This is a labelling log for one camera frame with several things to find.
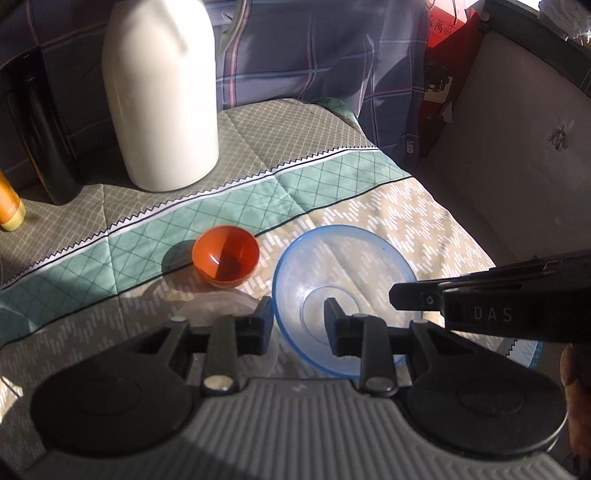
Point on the orange bowl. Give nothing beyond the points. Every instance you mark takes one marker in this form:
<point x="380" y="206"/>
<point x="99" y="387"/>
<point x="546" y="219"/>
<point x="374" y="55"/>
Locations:
<point x="226" y="254"/>

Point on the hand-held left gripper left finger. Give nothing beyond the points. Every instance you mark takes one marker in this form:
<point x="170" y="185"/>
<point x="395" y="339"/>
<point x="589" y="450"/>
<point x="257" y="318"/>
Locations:
<point x="263" y="323"/>

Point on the dark tumbler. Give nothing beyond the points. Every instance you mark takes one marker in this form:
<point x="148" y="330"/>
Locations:
<point x="41" y="138"/>

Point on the patterned beige green quilt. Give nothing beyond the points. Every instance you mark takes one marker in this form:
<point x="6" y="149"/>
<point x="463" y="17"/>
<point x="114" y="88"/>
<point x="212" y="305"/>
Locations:
<point x="369" y="194"/>

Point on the blue transparent bowl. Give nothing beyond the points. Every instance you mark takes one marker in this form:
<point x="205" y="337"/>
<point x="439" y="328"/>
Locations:
<point x="341" y="258"/>

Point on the blue plaid cloth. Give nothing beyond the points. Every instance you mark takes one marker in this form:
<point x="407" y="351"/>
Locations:
<point x="300" y="55"/>

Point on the white thermos jug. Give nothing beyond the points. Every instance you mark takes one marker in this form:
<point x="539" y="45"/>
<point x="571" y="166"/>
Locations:
<point x="161" y="115"/>

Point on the red gift box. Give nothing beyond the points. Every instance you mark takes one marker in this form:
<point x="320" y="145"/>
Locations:
<point x="443" y="27"/>

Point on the yellow detergent bottle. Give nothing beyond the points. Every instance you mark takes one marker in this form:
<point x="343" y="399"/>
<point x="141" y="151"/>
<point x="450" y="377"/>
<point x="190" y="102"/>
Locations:
<point x="9" y="207"/>

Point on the clear bowl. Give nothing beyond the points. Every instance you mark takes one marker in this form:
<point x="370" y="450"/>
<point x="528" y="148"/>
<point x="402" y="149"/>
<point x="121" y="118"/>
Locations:
<point x="217" y="307"/>

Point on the white cloth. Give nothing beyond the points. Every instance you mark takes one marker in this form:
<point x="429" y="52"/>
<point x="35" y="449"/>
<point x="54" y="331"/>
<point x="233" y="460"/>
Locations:
<point x="568" y="18"/>

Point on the person's right hand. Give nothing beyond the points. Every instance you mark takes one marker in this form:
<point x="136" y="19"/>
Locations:
<point x="577" y="392"/>

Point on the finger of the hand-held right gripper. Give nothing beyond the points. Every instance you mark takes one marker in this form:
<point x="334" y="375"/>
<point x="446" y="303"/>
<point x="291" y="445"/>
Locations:
<point x="415" y="296"/>

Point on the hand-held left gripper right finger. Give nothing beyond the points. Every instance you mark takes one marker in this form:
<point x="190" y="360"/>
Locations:
<point x="330" y="327"/>

